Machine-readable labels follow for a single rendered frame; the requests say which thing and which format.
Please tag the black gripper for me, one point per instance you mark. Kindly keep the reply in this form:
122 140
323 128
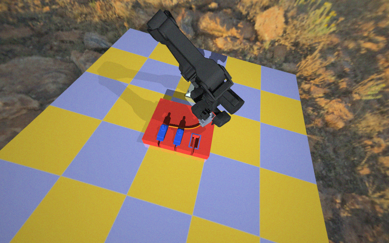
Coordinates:
221 118

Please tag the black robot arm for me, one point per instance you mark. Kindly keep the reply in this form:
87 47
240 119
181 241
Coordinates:
194 67

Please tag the red flat rectangular platform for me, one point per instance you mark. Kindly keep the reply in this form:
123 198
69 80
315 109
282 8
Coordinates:
195 142

